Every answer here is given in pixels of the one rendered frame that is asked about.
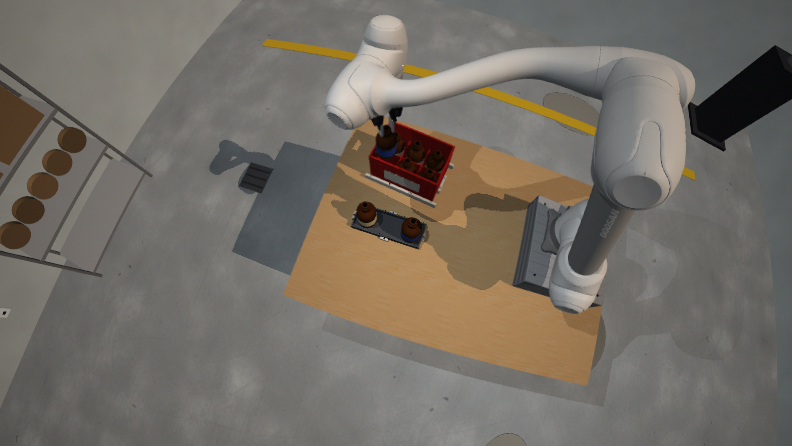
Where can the red crate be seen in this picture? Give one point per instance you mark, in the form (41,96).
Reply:
(388,171)

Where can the brown glass bottle with blue label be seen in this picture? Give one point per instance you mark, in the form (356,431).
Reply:
(411,230)
(387,144)
(416,152)

